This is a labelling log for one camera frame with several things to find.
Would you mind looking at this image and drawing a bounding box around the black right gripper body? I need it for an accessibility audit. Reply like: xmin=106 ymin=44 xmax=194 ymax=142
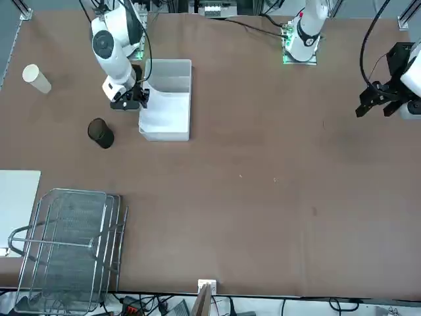
xmin=110 ymin=65 xmax=146 ymax=112

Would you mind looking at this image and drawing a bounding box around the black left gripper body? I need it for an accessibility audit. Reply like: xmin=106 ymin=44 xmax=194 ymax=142
xmin=386 ymin=41 xmax=416 ymax=99

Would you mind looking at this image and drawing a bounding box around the silver mesh file organizer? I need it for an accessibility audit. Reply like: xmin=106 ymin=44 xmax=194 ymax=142
xmin=7 ymin=188 xmax=129 ymax=314

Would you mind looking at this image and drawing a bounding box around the translucent plastic bin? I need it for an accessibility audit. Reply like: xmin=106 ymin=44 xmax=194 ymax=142
xmin=137 ymin=58 xmax=193 ymax=143

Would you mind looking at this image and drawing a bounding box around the black mesh pen cup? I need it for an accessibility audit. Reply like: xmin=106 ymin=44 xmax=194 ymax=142
xmin=87 ymin=118 xmax=115 ymax=149

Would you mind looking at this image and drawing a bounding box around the white paper cup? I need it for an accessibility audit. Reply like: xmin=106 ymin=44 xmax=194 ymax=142
xmin=22 ymin=64 xmax=53 ymax=95

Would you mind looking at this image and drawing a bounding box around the white clipboard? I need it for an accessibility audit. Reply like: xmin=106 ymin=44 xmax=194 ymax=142
xmin=0 ymin=170 xmax=42 ymax=257

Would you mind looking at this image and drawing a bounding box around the white socket box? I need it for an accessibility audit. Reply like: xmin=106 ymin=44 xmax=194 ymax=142
xmin=197 ymin=278 xmax=218 ymax=294

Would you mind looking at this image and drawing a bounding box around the black power strip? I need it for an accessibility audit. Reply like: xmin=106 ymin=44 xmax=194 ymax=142
xmin=120 ymin=296 xmax=145 ymax=315

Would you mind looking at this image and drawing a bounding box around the wooden board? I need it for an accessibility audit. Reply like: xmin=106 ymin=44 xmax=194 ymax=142
xmin=191 ymin=283 xmax=213 ymax=316

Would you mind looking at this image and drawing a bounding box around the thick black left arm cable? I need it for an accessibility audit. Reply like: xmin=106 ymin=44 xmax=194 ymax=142
xmin=360 ymin=0 xmax=392 ymax=87

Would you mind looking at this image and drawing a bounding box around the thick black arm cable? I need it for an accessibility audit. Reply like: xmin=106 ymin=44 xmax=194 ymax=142
xmin=123 ymin=0 xmax=153 ymax=83
xmin=360 ymin=0 xmax=392 ymax=87

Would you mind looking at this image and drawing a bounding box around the aluminium frame rail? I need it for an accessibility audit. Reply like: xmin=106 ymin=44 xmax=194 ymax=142
xmin=12 ymin=0 xmax=34 ymax=20
xmin=397 ymin=0 xmax=421 ymax=31

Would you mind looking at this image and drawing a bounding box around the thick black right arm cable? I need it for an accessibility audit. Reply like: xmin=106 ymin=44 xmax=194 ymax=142
xmin=123 ymin=0 xmax=153 ymax=83

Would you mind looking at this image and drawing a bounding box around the black cable across table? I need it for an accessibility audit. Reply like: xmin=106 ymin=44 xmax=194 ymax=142
xmin=223 ymin=18 xmax=284 ymax=37

